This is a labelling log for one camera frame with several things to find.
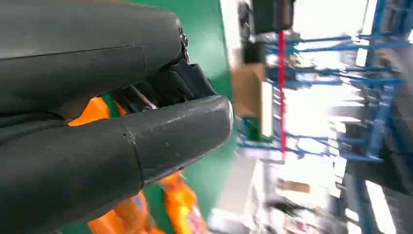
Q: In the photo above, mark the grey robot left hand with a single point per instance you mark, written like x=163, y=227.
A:
x=80, y=161

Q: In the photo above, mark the red pole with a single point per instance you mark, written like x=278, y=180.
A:
x=282, y=97

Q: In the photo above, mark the open cardboard box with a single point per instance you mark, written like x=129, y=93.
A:
x=246, y=90

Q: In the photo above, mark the white table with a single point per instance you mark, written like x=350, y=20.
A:
x=229, y=25

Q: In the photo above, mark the green plastic crate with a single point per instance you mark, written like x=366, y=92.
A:
x=251, y=129

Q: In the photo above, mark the blue metal rack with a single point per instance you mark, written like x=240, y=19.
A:
x=371, y=82

